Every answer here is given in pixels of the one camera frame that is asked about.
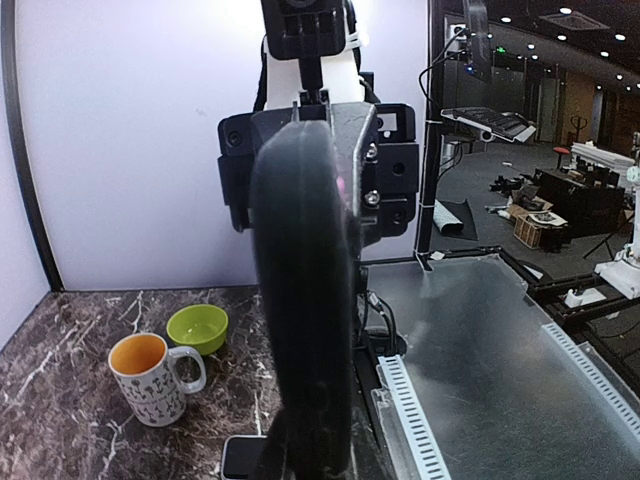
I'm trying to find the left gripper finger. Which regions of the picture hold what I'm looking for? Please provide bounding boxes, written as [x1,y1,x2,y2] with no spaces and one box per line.
[254,409,298,480]

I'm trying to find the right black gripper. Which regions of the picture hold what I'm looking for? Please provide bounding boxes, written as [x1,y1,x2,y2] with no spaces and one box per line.
[217,102,419,247]

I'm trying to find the light blue smartphone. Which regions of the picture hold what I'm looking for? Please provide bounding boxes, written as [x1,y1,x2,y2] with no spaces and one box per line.
[220,435,267,480]

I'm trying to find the purple smartphone dark screen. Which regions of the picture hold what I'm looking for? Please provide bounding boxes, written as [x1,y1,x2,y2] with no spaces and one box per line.
[250,121,355,479]

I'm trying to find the lime green bowl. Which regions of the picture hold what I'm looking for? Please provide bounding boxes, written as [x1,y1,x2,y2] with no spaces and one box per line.
[166,304,229,356]

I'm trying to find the white patterned mug yellow inside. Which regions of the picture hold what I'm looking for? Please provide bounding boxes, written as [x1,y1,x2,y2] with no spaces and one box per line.
[108,333,206,427]

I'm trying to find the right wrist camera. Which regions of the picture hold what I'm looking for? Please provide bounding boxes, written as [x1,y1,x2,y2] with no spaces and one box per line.
[252,0,376,114]

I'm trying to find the black front rail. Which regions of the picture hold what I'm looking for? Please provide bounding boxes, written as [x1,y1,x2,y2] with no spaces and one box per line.
[347,349,396,479]

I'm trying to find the white slotted cable duct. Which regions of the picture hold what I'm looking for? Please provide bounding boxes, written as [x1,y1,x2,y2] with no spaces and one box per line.
[372,355,451,479]

